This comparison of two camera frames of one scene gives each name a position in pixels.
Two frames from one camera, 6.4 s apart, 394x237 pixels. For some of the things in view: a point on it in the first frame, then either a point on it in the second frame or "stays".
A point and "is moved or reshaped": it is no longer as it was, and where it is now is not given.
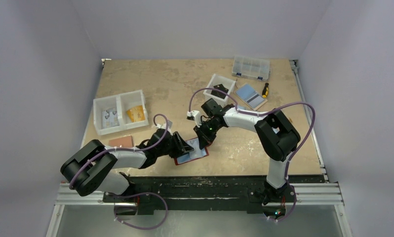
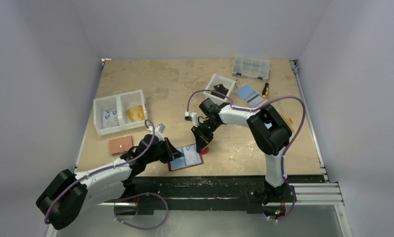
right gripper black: [202, 133] stays
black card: [220, 87] stays
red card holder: [197, 153] is moved or reshaped
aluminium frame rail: [324, 193] stays
